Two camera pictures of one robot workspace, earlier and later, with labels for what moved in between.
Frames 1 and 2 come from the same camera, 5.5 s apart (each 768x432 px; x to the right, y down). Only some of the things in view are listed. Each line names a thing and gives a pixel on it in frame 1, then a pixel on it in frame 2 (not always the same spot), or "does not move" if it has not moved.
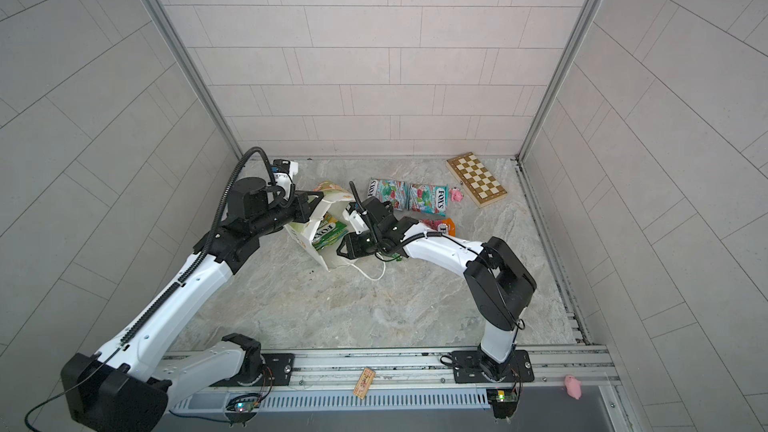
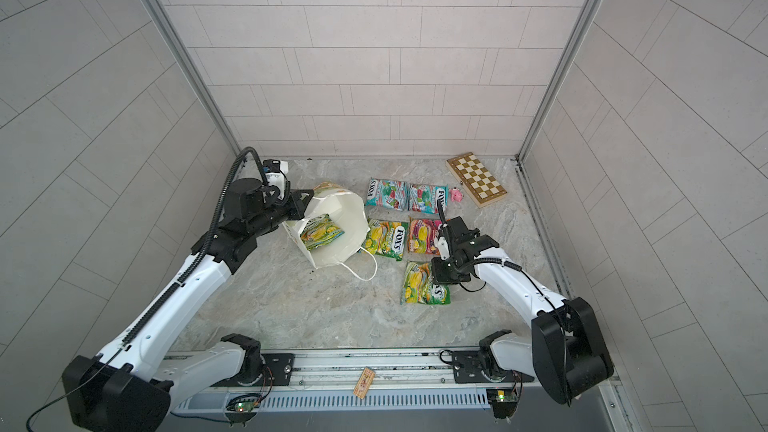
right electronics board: [503, 401] does not move
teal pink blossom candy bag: [395, 191] does not move
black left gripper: [300, 209] does not move
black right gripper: [352, 248] to [438, 276]
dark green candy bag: [329, 230] to [420, 289]
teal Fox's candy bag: [432, 199] does not move
